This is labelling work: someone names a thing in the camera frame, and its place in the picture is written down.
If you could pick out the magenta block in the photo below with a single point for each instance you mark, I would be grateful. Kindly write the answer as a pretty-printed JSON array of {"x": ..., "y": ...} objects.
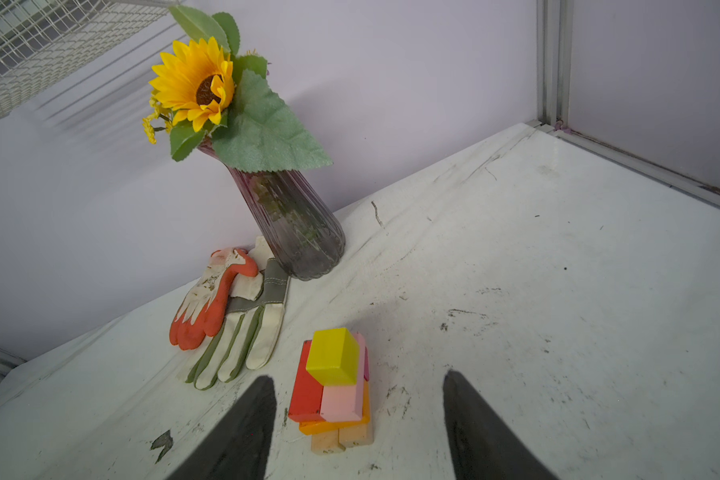
[{"x": 366, "y": 365}]

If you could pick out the pink block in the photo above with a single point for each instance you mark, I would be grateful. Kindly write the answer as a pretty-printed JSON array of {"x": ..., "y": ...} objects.
[{"x": 344, "y": 403}]

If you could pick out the yellow sunflower bouquet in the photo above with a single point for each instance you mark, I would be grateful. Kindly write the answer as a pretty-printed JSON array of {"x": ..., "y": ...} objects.
[{"x": 207, "y": 94}]

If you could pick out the orange supermarket block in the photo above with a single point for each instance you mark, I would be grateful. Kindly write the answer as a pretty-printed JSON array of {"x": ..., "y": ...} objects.
[{"x": 317, "y": 427}]

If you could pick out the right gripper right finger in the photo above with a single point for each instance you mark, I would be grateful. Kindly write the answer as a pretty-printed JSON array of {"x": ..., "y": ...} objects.
[{"x": 481, "y": 444}]

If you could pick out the small yellow-green cube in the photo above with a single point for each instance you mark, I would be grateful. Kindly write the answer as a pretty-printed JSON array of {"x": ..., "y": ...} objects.
[{"x": 333, "y": 357}]

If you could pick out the red block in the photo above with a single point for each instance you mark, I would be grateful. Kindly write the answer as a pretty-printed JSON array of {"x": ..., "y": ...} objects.
[{"x": 306, "y": 397}]

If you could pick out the green white work glove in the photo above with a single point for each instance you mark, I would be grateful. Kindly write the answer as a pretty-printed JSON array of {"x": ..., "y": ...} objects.
[{"x": 250, "y": 326}]

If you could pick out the orange white work glove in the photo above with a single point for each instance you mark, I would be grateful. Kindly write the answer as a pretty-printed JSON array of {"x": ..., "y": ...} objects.
[{"x": 201, "y": 313}]

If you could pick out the white wire wall basket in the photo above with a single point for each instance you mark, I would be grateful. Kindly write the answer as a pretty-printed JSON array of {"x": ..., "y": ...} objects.
[{"x": 43, "y": 42}]

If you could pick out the dark ribbed glass vase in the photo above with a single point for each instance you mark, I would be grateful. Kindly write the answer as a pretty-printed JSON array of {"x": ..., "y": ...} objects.
[{"x": 303, "y": 235}]

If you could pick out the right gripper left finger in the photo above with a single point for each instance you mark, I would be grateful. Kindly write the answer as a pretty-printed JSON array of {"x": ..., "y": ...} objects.
[{"x": 238, "y": 446}]

